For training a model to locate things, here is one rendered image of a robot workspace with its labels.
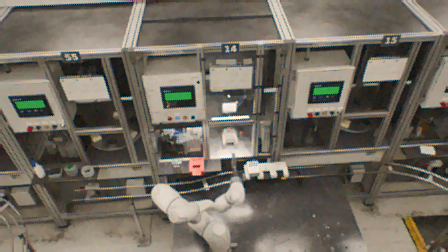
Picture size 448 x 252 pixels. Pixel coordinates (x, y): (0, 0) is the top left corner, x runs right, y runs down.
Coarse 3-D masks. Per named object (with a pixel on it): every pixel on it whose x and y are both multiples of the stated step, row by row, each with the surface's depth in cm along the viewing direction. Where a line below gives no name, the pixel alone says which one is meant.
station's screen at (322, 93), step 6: (336, 84) 263; (312, 90) 265; (318, 90) 265; (324, 90) 266; (330, 90) 266; (336, 90) 266; (312, 96) 269; (318, 96) 269; (324, 96) 270; (330, 96) 270; (336, 96) 270
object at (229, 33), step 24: (144, 0) 293; (168, 0) 297; (192, 0) 296; (216, 0) 296; (240, 0) 295; (264, 0) 294; (144, 24) 266; (168, 24) 266; (192, 24) 265; (216, 24) 265; (240, 24) 264; (264, 24) 264; (144, 48) 238; (168, 48) 236; (192, 48) 237; (288, 48) 242; (144, 96) 262; (144, 120) 277; (240, 168) 350
